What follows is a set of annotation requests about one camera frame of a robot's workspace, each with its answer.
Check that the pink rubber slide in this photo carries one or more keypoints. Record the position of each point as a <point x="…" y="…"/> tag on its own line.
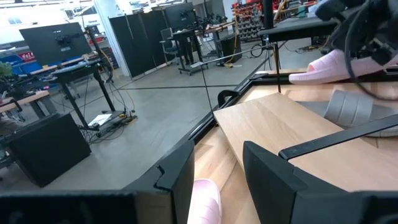
<point x="326" y="70"/>
<point x="205" y="202"/>

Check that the black office chair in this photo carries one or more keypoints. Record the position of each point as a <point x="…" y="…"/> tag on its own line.
<point x="168" y="43"/>

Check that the black standing desk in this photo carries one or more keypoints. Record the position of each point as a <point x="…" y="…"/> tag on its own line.
<point x="74" y="70"/>

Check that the black aluminium table frame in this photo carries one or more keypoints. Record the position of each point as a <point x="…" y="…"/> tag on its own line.
<point x="202" y="126"/>

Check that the long wooden workbench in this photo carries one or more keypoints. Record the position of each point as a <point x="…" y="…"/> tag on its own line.
<point x="217" y="28"/>

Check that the grey rubber slide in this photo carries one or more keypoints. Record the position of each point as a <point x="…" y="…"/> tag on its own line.
<point x="348" y="109"/>

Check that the rack with red bins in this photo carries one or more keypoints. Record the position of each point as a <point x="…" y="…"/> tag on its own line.
<point x="248" y="21"/>

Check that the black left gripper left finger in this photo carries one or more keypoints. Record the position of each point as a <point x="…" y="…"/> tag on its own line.
<point x="174" y="186"/>

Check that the black partition panels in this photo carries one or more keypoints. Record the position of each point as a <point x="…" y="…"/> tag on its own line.
<point x="136" y="43"/>

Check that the black pole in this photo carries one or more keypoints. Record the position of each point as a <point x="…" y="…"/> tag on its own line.
<point x="268" y="12"/>

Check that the black cabinet under desk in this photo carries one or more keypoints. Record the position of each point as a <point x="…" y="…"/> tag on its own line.
<point x="231" y="48"/>

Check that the wooden desk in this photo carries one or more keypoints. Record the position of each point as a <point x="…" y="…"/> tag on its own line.
<point x="25" y="99"/>

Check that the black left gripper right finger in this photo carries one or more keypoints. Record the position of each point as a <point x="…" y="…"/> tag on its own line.
<point x="267" y="186"/>

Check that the black monitor on stand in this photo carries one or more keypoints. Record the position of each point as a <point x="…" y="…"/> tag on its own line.
<point x="53" y="43"/>
<point x="178" y="15"/>

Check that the black cart table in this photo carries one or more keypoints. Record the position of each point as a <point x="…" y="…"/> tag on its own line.
<point x="186" y="40"/>

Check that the blue storage bins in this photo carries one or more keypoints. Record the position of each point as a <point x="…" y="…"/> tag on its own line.
<point x="29" y="67"/>

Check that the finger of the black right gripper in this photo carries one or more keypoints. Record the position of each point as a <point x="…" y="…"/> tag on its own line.
<point x="382" y="53"/>

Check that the green leafy plant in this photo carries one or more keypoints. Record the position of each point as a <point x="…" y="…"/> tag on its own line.
<point x="4" y="70"/>

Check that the white paper sheet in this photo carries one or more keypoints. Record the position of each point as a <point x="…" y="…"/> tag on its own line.
<point x="100" y="119"/>

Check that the black box cabinet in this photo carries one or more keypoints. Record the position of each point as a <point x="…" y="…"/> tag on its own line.
<point x="46" y="149"/>

